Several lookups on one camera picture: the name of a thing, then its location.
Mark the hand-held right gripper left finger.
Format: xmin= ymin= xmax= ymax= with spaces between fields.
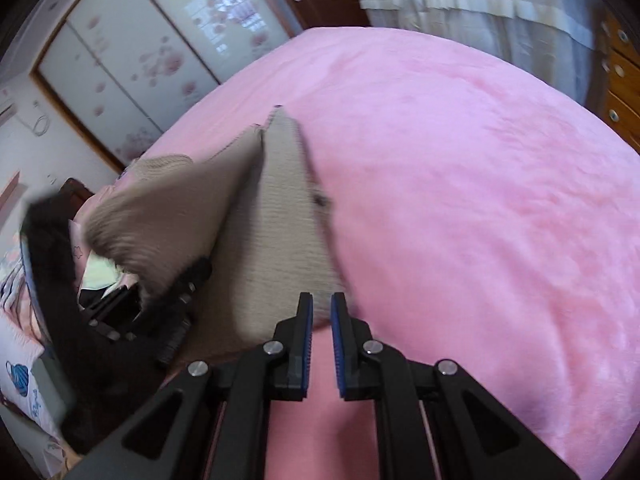
xmin=62 ymin=291 xmax=315 ymax=480

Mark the folded pink quilt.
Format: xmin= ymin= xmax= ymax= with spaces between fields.
xmin=67 ymin=220 xmax=90 ymax=267

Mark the grey knit sweater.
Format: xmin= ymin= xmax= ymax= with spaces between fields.
xmin=82 ymin=105 xmax=351 ymax=356

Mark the white air conditioner cable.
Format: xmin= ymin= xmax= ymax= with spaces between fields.
xmin=30 ymin=100 xmax=51 ymax=137

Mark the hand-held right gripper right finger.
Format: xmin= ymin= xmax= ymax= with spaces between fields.
xmin=330 ymin=292 xmax=581 ymax=480

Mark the person's left forearm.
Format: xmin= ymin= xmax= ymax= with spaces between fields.
xmin=20 ymin=195 xmax=171 ymax=456

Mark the white cartoon print pillow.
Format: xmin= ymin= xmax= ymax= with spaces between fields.
xmin=0 ymin=320 xmax=66 ymax=443

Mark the floral sliding door wardrobe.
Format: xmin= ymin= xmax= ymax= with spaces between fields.
xmin=30 ymin=0 xmax=301 ymax=171

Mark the wooden drawer cabinet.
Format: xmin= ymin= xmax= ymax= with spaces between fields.
xmin=597 ymin=12 xmax=640 ymax=153

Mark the pink bed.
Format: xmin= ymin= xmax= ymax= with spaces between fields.
xmin=65 ymin=27 xmax=640 ymax=480

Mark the white air conditioner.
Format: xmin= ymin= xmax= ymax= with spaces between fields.
xmin=0 ymin=87 xmax=18 ymax=128

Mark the folded floral blanket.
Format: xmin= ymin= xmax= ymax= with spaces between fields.
xmin=0 ymin=250 xmax=31 ymax=321

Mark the folded light green garment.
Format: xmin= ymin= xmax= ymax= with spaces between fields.
xmin=77 ymin=252 xmax=123 ymax=306

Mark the dark wooden headboard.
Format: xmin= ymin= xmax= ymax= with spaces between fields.
xmin=57 ymin=177 xmax=96 ymax=221

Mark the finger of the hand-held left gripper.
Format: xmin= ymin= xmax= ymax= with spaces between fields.
xmin=160 ymin=256 xmax=213 ymax=311
xmin=154 ymin=305 xmax=194 ymax=367

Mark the pink wall shelf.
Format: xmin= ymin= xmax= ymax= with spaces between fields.
xmin=0 ymin=170 xmax=21 ymax=211

